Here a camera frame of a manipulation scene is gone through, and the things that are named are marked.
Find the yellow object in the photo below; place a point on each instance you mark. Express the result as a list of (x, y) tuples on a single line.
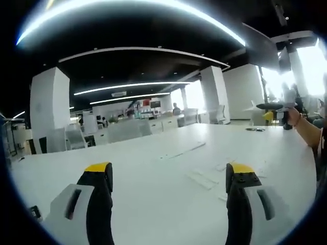
[(268, 115)]

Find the person's dark clothing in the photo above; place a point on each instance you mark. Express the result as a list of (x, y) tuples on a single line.
[(320, 153)]

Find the narrow white pillar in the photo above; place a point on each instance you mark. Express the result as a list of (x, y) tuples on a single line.
[(214, 94)]

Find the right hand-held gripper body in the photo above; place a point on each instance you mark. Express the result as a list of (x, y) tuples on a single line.
[(287, 116)]

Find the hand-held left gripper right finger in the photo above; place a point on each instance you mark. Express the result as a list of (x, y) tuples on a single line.
[(238, 209)]

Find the small black device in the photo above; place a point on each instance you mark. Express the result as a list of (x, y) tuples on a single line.
[(35, 213)]

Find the wide white pillar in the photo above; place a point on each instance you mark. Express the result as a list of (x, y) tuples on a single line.
[(49, 109)]

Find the white mesh office chair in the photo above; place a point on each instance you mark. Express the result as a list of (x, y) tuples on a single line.
[(127, 131)]

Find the long ceiling light strip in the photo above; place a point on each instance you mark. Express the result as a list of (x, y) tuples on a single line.
[(132, 15)]

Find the white cabinet row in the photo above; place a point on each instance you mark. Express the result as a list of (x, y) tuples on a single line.
[(163, 125)]

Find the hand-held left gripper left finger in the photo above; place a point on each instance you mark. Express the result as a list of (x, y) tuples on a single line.
[(98, 204)]

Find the flat black object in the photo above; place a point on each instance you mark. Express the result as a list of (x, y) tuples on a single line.
[(255, 129)]

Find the person's right hand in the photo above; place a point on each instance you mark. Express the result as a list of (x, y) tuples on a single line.
[(295, 117)]

